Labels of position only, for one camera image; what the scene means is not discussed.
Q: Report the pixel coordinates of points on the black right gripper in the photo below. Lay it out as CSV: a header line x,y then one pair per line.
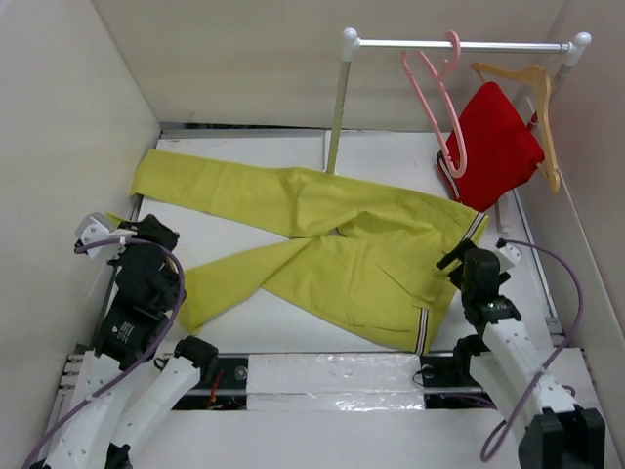
x,y
458,252

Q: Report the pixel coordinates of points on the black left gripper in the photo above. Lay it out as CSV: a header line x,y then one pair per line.
x,y
150,226

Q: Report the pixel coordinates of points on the yellow-green trousers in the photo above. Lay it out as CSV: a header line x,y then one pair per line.
x,y
359,255

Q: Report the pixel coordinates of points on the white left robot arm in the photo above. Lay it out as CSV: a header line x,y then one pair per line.
x,y
124,390

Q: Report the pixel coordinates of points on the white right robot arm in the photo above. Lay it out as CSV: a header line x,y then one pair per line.
x,y
552,429

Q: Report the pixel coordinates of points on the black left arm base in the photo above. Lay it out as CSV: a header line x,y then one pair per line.
x,y
226,389

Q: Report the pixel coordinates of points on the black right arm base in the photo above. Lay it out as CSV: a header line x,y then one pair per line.
x,y
446,385

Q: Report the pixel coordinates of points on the wooden hanger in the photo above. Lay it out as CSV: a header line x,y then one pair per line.
x,y
539,82

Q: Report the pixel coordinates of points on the red folded shorts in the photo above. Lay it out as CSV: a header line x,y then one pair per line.
x,y
501,152

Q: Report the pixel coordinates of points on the white metal clothes rack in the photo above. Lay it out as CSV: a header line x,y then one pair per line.
x,y
570,51

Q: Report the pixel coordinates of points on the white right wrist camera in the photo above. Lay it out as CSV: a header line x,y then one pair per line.
x,y
507,254

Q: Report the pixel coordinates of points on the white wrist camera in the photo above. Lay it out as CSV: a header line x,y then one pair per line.
x,y
97,227
507,254

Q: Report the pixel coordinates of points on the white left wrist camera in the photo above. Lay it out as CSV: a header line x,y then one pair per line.
x,y
97,227

